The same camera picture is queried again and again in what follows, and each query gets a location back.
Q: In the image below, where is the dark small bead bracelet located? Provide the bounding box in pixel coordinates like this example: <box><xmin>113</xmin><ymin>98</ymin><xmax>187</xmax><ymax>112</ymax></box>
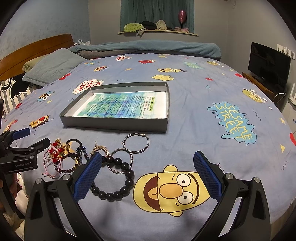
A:
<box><xmin>53</xmin><ymin>151</ymin><xmax>82</xmax><ymax>174</ymax></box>

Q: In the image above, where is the white wall hook rack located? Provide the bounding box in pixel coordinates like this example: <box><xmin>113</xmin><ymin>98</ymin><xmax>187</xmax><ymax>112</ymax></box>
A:
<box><xmin>276</xmin><ymin>44</ymin><xmax>295</xmax><ymax>59</ymax></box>

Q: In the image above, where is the gold round hair clip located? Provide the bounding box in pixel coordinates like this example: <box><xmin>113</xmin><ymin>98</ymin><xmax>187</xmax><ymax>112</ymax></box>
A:
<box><xmin>90</xmin><ymin>141</ymin><xmax>110</xmax><ymax>157</ymax></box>

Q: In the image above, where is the black cloth on sill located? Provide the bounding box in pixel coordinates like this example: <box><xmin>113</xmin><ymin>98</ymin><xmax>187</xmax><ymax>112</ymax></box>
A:
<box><xmin>141</xmin><ymin>21</ymin><xmax>158</xmax><ymax>30</ymax></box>

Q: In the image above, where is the teal folded blanket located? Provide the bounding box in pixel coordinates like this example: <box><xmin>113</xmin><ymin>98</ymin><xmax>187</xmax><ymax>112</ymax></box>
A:
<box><xmin>68</xmin><ymin>40</ymin><xmax>222</xmax><ymax>60</ymax></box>

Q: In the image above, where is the black hair tie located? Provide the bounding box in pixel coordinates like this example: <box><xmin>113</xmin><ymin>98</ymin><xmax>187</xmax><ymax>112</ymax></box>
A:
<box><xmin>65</xmin><ymin>138</ymin><xmax>83</xmax><ymax>155</ymax></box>

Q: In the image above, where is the pink cloth on sill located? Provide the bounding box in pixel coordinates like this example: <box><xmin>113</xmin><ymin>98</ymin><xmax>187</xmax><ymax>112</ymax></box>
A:
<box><xmin>174</xmin><ymin>27</ymin><xmax>190</xmax><ymax>33</ymax></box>

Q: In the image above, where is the olive pillow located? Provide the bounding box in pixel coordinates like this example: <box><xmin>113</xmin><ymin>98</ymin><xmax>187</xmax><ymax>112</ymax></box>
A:
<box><xmin>22</xmin><ymin>55</ymin><xmax>47</xmax><ymax>73</ymax></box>

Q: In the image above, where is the thin silver bangle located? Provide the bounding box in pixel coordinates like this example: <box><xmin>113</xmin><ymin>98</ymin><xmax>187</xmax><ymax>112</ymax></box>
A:
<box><xmin>122</xmin><ymin>133</ymin><xmax>151</xmax><ymax>154</ymax></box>

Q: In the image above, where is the wooden tv stand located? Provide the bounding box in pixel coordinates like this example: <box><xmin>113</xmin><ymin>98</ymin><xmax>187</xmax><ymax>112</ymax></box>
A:
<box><xmin>242</xmin><ymin>72</ymin><xmax>281</xmax><ymax>102</ymax></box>

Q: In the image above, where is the dark blue bead bracelet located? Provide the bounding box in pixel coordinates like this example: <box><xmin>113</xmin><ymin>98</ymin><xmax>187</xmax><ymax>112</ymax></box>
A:
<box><xmin>75</xmin><ymin>146</ymin><xmax>90</xmax><ymax>166</ymax></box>

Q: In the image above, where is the black large bead bracelet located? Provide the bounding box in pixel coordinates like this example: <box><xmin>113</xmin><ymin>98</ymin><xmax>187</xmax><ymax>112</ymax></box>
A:
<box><xmin>90</xmin><ymin>155</ymin><xmax>136</xmax><ymax>202</ymax></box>

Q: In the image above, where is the beige cloth on sill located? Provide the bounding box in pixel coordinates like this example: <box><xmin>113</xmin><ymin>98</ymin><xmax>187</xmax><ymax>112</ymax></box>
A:
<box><xmin>155</xmin><ymin>20</ymin><xmax>168</xmax><ymax>30</ymax></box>

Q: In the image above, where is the wooden headboard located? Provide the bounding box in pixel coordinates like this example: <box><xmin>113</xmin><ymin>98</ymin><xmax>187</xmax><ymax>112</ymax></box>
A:
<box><xmin>0</xmin><ymin>34</ymin><xmax>74</xmax><ymax>81</ymax></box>

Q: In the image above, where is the red bead gold charm bracelet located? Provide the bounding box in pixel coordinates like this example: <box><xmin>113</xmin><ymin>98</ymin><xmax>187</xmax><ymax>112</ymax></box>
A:
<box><xmin>45</xmin><ymin>138</ymin><xmax>71</xmax><ymax>164</ymax></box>

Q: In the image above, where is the teal window curtain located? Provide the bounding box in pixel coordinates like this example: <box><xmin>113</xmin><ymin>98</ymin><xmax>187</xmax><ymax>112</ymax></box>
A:
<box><xmin>120</xmin><ymin>0</ymin><xmax>195</xmax><ymax>33</ymax></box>

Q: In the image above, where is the grey shallow cardboard tray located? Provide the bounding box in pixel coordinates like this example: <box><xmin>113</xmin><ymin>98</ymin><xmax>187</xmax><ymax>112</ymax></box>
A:
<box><xmin>60</xmin><ymin>82</ymin><xmax>170</xmax><ymax>133</ymax></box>

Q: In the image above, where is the black white striped pillow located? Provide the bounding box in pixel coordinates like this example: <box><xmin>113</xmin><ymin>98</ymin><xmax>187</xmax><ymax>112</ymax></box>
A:
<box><xmin>1</xmin><ymin>73</ymin><xmax>37</xmax><ymax>115</ymax></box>

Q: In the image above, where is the wooden window sill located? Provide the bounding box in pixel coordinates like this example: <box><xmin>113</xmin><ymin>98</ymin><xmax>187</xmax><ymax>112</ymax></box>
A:
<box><xmin>117</xmin><ymin>29</ymin><xmax>199</xmax><ymax>37</ymax></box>

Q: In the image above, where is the pink balloon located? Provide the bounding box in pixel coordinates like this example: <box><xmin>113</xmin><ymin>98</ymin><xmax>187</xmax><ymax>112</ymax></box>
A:
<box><xmin>178</xmin><ymin>10</ymin><xmax>187</xmax><ymax>28</ymax></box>

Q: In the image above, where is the black television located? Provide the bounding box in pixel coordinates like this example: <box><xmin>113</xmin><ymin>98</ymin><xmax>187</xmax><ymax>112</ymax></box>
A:
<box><xmin>248</xmin><ymin>42</ymin><xmax>291</xmax><ymax>92</ymax></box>

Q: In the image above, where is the green cloth on sill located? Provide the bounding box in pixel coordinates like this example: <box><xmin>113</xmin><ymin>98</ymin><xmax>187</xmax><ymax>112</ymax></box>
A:
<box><xmin>123</xmin><ymin>23</ymin><xmax>146</xmax><ymax>33</ymax></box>

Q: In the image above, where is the blue green printed paper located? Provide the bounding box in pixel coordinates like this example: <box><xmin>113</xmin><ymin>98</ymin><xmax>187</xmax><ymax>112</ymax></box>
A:
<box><xmin>74</xmin><ymin>91</ymin><xmax>167</xmax><ymax>119</ymax></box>

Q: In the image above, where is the grey green pillow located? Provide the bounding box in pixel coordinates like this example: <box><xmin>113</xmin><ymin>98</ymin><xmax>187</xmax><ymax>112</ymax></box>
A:
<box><xmin>22</xmin><ymin>48</ymin><xmax>86</xmax><ymax>87</ymax></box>

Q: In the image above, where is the blue cartoon bed sheet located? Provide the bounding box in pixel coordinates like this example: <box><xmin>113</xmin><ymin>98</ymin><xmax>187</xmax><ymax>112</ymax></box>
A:
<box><xmin>1</xmin><ymin>54</ymin><xmax>295</xmax><ymax>240</ymax></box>

